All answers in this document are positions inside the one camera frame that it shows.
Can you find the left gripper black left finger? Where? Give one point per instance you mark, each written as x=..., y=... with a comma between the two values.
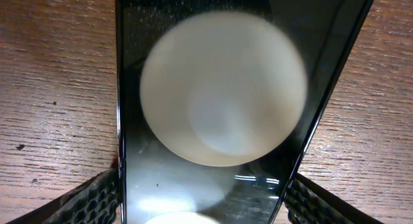
x=95, y=201

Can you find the black smartphone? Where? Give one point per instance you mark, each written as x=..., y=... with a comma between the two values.
x=218, y=101

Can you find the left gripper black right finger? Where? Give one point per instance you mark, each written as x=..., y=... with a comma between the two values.
x=308, y=203

